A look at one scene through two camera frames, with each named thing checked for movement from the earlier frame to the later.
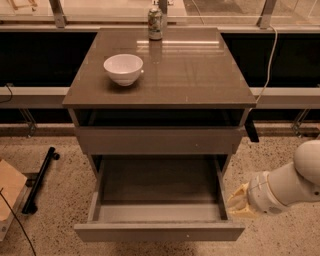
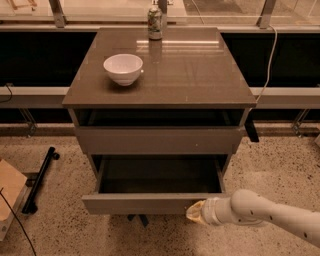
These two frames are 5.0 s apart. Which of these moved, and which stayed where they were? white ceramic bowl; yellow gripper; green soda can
Moved: yellow gripper
Stayed: white ceramic bowl; green soda can
